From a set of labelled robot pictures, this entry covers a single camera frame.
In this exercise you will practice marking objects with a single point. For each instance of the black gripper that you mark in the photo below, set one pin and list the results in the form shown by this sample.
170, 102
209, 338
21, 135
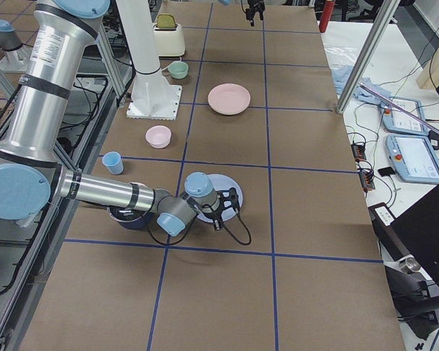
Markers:
211, 213

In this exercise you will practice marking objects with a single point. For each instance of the blue plate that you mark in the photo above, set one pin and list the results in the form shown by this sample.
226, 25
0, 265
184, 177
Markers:
223, 182

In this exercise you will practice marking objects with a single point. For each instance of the pink plate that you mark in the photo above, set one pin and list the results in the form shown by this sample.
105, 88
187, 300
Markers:
229, 99

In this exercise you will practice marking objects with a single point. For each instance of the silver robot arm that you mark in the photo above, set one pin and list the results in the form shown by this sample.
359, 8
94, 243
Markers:
30, 176
16, 55

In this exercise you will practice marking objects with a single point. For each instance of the dark blue pot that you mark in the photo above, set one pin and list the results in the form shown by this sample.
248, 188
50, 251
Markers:
128, 217

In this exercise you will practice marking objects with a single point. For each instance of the pink bowl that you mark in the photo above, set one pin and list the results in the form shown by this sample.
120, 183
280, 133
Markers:
158, 136

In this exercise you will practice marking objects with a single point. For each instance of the blue cup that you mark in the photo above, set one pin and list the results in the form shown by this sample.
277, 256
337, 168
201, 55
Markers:
113, 162

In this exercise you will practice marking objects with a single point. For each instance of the green bowl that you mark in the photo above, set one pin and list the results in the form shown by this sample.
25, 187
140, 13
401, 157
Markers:
178, 69

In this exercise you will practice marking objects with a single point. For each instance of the cream toaster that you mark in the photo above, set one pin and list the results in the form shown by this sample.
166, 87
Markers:
170, 43

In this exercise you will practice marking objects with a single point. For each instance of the metal reacher tool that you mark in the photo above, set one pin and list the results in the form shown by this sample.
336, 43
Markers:
397, 107

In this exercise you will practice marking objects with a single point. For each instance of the teach pendant tablet far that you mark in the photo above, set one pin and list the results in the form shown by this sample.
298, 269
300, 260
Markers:
396, 121

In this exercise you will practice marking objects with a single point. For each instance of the teach pendant tablet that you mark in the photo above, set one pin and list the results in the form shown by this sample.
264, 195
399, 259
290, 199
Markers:
396, 121
413, 158

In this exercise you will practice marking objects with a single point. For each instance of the black monitor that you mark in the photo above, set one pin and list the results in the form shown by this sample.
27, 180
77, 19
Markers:
414, 232

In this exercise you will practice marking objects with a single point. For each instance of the teach pendant tablet near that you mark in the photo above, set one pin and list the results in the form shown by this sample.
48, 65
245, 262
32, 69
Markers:
413, 158

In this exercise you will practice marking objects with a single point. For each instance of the clear plastic bag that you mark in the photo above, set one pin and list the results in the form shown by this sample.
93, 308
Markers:
339, 56

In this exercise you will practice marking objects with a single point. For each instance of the toast slice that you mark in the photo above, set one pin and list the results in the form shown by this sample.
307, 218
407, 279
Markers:
166, 21

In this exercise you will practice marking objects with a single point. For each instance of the red cylinder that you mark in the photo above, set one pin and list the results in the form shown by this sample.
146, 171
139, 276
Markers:
326, 14

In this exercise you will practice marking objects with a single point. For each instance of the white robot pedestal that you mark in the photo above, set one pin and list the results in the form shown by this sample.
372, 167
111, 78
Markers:
152, 96

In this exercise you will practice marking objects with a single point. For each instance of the black overhead camera gripper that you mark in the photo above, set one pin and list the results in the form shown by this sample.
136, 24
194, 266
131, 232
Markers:
255, 7

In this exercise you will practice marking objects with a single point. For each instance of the aluminium frame post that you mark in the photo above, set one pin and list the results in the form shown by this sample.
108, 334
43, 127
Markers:
374, 36

